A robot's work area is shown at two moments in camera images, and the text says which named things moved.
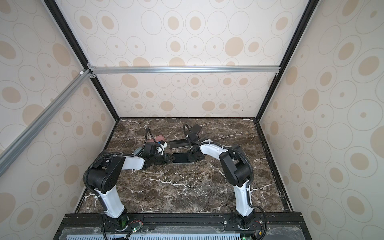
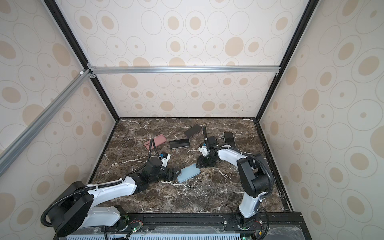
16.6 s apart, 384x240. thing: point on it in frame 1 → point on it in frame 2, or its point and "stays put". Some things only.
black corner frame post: x=78 y=49 stays put
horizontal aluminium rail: x=185 y=69 stays put
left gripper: x=166 y=158 → x=168 y=172
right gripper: x=190 y=159 → x=201 y=163
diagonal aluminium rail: x=10 y=153 stays put
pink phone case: x=157 y=138 stays put
